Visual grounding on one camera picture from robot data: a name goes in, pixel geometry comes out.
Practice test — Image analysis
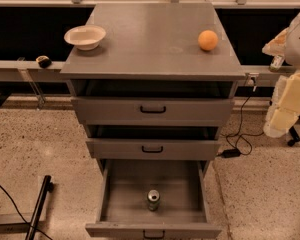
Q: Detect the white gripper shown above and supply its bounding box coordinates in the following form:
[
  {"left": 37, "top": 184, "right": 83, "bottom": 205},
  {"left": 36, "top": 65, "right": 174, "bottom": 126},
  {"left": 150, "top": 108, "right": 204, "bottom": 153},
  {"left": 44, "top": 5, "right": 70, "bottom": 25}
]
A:
[{"left": 262, "top": 29, "right": 300, "bottom": 138}]

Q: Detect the green soda can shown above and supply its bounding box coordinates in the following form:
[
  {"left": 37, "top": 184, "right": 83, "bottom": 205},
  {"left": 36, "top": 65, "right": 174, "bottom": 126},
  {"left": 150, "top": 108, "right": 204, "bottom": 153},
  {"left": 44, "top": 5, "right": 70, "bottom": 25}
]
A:
[{"left": 147, "top": 189, "right": 160, "bottom": 211}]

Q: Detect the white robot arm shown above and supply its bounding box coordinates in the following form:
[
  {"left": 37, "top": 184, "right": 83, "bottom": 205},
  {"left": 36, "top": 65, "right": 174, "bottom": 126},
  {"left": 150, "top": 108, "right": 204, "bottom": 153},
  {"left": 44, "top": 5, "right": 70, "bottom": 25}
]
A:
[{"left": 262, "top": 12, "right": 300, "bottom": 138}]

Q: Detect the grey drawer cabinet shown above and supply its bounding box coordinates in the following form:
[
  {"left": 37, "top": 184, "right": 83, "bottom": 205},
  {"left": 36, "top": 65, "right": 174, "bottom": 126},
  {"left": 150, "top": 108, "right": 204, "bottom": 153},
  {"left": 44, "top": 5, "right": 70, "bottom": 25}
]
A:
[{"left": 59, "top": 2, "right": 247, "bottom": 178}]

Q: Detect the grey top drawer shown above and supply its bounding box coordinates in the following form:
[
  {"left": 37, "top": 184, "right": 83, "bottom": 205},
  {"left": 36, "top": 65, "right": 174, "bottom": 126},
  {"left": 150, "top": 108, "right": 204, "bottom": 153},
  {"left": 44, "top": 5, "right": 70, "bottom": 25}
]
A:
[{"left": 71, "top": 97, "right": 234, "bottom": 126}]

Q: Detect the grey drawer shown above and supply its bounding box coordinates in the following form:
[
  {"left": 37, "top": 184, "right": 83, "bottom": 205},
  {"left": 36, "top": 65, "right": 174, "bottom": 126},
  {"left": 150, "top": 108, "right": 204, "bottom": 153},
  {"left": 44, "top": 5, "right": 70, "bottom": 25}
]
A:
[
  {"left": 86, "top": 160, "right": 221, "bottom": 240},
  {"left": 86, "top": 138, "right": 220, "bottom": 160},
  {"left": 71, "top": 97, "right": 234, "bottom": 126}
]

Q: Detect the grey middle drawer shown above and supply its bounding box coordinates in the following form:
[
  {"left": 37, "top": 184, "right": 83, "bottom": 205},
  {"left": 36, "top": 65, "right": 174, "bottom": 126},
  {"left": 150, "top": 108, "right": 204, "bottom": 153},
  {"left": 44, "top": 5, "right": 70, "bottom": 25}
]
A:
[{"left": 86, "top": 138, "right": 220, "bottom": 160}]

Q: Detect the grey bottom drawer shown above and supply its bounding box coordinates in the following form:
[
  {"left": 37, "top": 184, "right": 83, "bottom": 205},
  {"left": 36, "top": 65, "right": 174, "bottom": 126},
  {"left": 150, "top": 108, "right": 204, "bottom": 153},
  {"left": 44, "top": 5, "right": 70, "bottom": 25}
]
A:
[{"left": 86, "top": 160, "right": 221, "bottom": 240}]

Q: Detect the clear plastic bottle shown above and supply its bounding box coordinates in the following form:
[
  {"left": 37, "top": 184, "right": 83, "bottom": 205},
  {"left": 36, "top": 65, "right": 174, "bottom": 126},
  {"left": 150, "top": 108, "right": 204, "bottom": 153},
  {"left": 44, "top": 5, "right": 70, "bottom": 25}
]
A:
[{"left": 269, "top": 55, "right": 285, "bottom": 72}]

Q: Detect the orange fruit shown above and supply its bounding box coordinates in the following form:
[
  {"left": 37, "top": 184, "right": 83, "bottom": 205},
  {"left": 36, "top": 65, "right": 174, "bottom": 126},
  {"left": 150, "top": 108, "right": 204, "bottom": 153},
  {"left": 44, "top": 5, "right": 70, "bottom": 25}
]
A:
[{"left": 198, "top": 30, "right": 218, "bottom": 51}]

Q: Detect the black caster leg right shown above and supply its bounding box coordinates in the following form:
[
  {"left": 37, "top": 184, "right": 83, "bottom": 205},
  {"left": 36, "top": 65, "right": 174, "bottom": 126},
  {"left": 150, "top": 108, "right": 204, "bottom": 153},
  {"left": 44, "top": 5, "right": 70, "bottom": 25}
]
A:
[{"left": 287, "top": 127, "right": 300, "bottom": 147}]

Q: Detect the black power adapter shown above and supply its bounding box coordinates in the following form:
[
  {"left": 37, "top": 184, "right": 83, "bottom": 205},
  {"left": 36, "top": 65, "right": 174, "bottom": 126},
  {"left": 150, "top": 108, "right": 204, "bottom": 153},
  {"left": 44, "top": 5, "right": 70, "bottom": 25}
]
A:
[{"left": 220, "top": 148, "right": 241, "bottom": 158}]

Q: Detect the white bowl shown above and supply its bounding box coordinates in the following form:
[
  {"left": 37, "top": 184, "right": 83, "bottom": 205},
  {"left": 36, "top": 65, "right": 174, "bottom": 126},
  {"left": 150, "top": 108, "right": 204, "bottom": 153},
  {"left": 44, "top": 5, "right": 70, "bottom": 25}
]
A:
[{"left": 64, "top": 25, "right": 106, "bottom": 51}]

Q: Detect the small black yellow object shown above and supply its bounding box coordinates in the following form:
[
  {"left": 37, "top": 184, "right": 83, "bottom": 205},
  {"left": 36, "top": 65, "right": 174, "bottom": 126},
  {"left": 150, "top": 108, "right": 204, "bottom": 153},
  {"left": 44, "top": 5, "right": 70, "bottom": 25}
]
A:
[{"left": 36, "top": 55, "right": 52, "bottom": 68}]

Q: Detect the black stand leg left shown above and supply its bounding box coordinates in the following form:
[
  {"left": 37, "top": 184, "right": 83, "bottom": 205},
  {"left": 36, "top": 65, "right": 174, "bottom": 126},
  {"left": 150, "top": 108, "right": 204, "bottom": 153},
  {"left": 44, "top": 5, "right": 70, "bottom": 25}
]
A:
[{"left": 25, "top": 175, "right": 53, "bottom": 240}]

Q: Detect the white wall plug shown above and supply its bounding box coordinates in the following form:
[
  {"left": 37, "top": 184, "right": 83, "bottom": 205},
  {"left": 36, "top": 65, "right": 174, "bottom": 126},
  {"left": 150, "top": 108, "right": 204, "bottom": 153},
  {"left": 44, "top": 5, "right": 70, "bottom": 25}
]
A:
[{"left": 247, "top": 73, "right": 259, "bottom": 92}]

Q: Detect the black cable right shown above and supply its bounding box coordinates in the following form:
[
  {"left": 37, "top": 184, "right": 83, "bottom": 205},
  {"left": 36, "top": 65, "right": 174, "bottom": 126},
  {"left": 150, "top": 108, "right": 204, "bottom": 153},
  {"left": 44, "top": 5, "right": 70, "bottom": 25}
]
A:
[{"left": 216, "top": 91, "right": 266, "bottom": 158}]

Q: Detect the black cable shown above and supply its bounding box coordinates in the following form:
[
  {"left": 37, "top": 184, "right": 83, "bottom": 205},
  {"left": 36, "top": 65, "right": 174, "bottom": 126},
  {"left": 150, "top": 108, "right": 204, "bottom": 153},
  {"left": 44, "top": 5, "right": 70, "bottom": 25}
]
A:
[
  {"left": 0, "top": 176, "right": 54, "bottom": 240},
  {"left": 216, "top": 91, "right": 266, "bottom": 158}
]

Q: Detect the black cable left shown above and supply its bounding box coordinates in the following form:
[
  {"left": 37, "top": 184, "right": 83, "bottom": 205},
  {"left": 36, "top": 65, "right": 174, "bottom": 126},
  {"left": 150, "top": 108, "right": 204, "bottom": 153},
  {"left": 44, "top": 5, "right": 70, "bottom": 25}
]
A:
[{"left": 0, "top": 176, "right": 54, "bottom": 240}]

